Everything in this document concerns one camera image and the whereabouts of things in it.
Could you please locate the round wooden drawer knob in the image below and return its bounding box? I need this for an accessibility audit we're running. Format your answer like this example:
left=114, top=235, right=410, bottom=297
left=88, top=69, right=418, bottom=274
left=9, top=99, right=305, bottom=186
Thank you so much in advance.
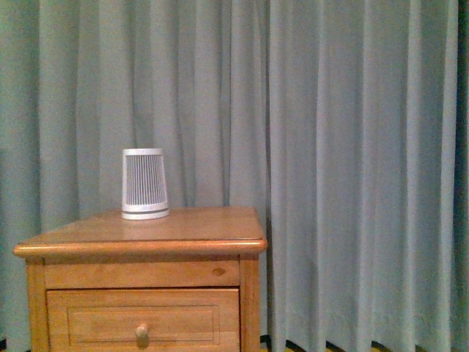
left=135, top=323, right=149, bottom=348

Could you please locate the grey-green curtain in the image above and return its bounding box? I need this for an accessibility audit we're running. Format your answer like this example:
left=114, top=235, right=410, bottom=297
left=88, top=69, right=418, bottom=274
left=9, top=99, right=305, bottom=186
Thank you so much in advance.
left=1, top=1, right=468, bottom=351

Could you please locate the wooden nightstand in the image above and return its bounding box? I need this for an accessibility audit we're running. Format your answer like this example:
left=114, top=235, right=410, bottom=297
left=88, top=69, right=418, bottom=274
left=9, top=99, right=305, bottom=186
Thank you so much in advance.
left=14, top=207, right=267, bottom=351

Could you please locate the wooden nightstand drawer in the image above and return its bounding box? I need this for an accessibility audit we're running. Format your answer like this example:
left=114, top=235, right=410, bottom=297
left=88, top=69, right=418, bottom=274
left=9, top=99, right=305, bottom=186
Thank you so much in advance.
left=47, top=288, right=240, bottom=351

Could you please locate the white slatted table lamp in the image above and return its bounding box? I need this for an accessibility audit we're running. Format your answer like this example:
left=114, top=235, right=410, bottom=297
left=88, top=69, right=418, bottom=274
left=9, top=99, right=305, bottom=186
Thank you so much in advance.
left=122, top=148, right=169, bottom=221

